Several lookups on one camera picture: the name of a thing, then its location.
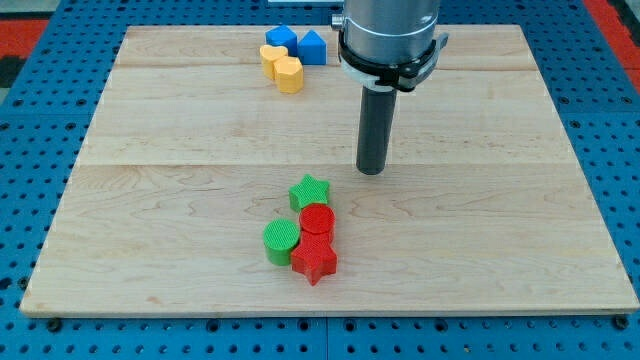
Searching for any red star block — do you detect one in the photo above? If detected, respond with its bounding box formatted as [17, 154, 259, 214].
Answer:
[290, 231, 338, 286]

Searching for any black clamp ring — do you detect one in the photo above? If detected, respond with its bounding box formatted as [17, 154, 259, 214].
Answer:
[337, 30, 450, 94]

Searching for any red cylinder block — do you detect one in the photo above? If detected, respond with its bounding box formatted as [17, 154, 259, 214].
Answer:
[299, 203, 336, 243]

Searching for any green cylinder block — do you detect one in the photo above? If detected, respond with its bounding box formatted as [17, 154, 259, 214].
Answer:
[263, 218, 300, 266]

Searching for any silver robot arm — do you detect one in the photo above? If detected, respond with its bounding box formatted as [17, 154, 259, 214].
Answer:
[331, 0, 440, 64]

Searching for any green star block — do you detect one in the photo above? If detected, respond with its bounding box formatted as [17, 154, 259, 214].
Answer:
[289, 174, 330, 213]

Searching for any wooden board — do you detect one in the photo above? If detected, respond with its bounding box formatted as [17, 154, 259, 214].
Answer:
[20, 25, 639, 318]

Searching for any blue cube block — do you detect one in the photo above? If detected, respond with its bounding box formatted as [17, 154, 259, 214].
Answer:
[265, 25, 298, 57]

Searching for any yellow hexagon block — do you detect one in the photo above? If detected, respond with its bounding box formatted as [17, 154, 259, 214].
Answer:
[274, 56, 304, 94]

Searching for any blue triangle block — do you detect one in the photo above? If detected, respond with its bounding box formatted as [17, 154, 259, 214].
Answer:
[298, 30, 327, 65]

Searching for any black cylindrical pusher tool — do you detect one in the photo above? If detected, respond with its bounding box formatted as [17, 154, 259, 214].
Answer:
[356, 87, 397, 175]

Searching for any yellow heart block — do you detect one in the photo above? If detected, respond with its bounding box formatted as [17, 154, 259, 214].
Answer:
[259, 44, 289, 80]

